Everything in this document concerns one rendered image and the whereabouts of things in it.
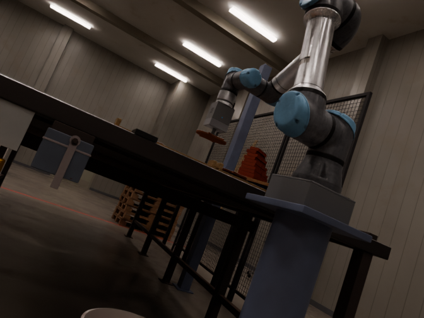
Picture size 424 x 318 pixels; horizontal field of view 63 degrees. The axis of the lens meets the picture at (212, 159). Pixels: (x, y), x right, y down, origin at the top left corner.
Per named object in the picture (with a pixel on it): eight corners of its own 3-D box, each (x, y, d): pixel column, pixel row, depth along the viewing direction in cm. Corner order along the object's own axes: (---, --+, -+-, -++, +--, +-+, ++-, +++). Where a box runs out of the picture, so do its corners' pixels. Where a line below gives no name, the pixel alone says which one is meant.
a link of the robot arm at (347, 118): (353, 166, 102) (367, 125, 104) (324, 149, 96) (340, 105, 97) (322, 163, 113) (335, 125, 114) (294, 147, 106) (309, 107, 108)
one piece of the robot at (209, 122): (228, 105, 151) (215, 139, 149) (211, 95, 147) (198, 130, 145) (240, 102, 142) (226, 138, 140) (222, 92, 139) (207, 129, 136)
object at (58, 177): (74, 195, 98) (99, 137, 101) (23, 178, 93) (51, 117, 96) (72, 191, 109) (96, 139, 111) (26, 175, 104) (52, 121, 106)
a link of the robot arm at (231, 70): (236, 64, 140) (224, 67, 147) (226, 88, 138) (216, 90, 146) (250, 73, 143) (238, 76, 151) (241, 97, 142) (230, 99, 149)
